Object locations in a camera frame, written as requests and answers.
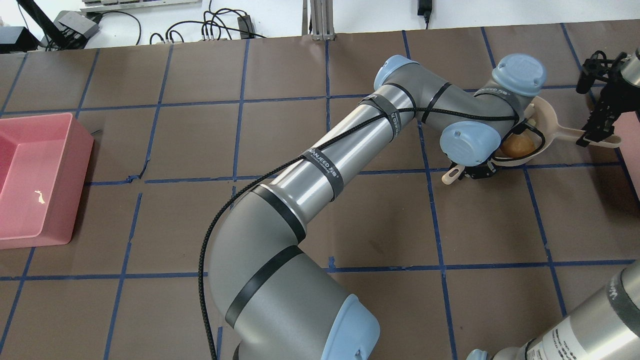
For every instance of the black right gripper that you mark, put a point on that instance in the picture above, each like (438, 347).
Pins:
(611, 96)

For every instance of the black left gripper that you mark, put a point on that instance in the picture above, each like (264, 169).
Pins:
(478, 171)

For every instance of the round brown bread bun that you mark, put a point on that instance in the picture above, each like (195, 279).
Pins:
(517, 146)

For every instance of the white plastic dustpan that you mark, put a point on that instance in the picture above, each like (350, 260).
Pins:
(541, 125)

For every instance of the white hand brush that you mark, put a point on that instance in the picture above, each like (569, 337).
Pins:
(453, 174)

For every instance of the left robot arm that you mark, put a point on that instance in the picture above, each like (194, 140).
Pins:
(279, 301)

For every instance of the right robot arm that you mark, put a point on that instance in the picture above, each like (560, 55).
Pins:
(606, 325)

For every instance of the pink plastic bin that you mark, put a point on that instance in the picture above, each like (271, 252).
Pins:
(44, 161)

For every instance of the black power adapter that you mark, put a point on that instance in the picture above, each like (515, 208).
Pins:
(76, 24)

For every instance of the aluminium frame post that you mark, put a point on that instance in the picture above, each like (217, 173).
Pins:
(318, 19)

